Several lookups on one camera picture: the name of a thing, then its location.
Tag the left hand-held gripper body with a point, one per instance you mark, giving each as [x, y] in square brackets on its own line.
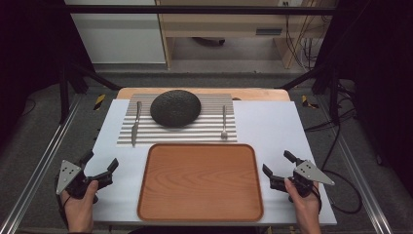
[68, 175]

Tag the aluminium floor rail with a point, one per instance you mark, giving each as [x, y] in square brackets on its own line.
[39, 169]
[360, 182]

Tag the grey ribbed mat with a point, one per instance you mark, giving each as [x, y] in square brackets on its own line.
[211, 130]

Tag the dark textured plate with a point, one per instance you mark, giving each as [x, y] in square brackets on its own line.
[175, 109]

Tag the silver fork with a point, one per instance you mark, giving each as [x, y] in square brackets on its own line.
[224, 120]

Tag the person's left hand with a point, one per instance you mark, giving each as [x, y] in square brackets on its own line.
[81, 211]

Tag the dark curtain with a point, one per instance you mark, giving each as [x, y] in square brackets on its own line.
[383, 65]
[29, 48]

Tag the black metal stand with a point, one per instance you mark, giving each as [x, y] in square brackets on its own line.
[333, 97]
[64, 97]

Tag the white cabinet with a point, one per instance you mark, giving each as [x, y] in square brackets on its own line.
[120, 35]

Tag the black horizontal frame bar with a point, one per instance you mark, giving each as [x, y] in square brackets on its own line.
[195, 9]

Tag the person's right hand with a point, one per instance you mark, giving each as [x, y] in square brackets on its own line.
[307, 209]

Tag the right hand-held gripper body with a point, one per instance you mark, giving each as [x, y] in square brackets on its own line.
[310, 172]

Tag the light wooden desk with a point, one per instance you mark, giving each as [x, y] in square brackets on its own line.
[227, 24]

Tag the wooden tray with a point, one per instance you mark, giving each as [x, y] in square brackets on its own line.
[201, 185]

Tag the silver table knife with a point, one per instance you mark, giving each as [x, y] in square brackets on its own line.
[134, 130]

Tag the yellow black tape marker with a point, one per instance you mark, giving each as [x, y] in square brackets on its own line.
[305, 101]
[99, 101]

